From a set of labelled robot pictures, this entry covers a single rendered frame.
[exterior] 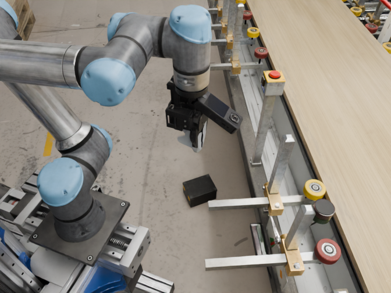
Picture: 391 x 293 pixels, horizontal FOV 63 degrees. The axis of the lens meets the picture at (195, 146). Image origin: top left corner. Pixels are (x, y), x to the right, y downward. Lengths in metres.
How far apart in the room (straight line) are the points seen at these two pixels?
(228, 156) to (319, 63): 1.01
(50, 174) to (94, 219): 0.20
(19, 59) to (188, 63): 0.29
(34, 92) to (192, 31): 0.46
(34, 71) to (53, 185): 0.37
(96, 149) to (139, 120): 1.94
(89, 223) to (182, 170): 1.54
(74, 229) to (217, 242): 1.29
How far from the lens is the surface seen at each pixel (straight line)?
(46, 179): 0.91
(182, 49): 0.61
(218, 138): 2.68
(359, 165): 1.48
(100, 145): 0.97
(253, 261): 1.17
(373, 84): 1.97
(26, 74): 0.62
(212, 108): 0.69
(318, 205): 1.02
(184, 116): 0.71
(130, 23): 0.63
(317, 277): 1.47
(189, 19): 0.59
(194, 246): 2.13
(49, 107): 0.90
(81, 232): 1.03
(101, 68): 0.51
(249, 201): 1.31
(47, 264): 1.15
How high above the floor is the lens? 1.92
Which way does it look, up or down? 47 degrees down
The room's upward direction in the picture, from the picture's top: straight up
